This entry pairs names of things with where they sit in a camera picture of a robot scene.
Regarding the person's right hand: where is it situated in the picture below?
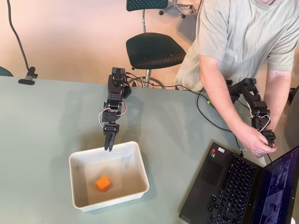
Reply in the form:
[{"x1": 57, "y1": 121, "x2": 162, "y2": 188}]
[{"x1": 242, "y1": 127, "x2": 278, "y2": 159}]

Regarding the black cable with green tag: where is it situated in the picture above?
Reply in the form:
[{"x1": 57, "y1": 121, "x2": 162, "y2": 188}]
[{"x1": 198, "y1": 88, "x2": 217, "y2": 108}]

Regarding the white plastic tray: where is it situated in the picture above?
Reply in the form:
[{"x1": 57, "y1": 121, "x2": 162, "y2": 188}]
[{"x1": 68, "y1": 140, "x2": 150, "y2": 212}]

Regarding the black leader arm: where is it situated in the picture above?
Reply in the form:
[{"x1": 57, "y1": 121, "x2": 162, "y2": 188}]
[{"x1": 225, "y1": 78, "x2": 277, "y2": 148}]

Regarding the person's left forearm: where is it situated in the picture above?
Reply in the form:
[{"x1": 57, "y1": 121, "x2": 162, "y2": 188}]
[{"x1": 263, "y1": 69, "x2": 292, "y2": 133}]

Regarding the black laptop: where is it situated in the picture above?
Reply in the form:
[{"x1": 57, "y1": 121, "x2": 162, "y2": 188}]
[{"x1": 178, "y1": 142, "x2": 299, "y2": 224}]

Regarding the grey beanbag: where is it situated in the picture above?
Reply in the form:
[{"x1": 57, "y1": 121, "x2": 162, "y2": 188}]
[{"x1": 285, "y1": 100, "x2": 299, "y2": 150}]

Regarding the person's torso grey t-shirt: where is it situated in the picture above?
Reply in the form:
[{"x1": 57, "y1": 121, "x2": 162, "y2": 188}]
[{"x1": 175, "y1": 0, "x2": 299, "y2": 92}]

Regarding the black backpack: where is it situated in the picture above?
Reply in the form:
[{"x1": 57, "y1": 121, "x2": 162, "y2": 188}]
[{"x1": 289, "y1": 86, "x2": 299, "y2": 106}]

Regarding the orange cube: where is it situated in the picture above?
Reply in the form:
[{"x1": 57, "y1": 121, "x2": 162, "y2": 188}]
[{"x1": 95, "y1": 174, "x2": 112, "y2": 192}]

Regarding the person's right forearm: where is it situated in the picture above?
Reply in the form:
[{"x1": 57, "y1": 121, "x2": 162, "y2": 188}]
[{"x1": 199, "y1": 54, "x2": 255, "y2": 140}]

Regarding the black gooseneck clamp mount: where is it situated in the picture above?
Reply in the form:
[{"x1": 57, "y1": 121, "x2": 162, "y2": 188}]
[{"x1": 6, "y1": 0, "x2": 38, "y2": 86}]

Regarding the black power cable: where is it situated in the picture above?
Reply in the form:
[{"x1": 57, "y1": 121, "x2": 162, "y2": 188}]
[{"x1": 233, "y1": 130, "x2": 273, "y2": 163}]

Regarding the black usb cable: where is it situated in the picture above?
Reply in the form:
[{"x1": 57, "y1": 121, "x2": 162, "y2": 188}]
[{"x1": 130, "y1": 79, "x2": 246, "y2": 157}]

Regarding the dark green perforated stool chair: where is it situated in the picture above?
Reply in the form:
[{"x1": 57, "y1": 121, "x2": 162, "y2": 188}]
[{"x1": 125, "y1": 0, "x2": 187, "y2": 89}]

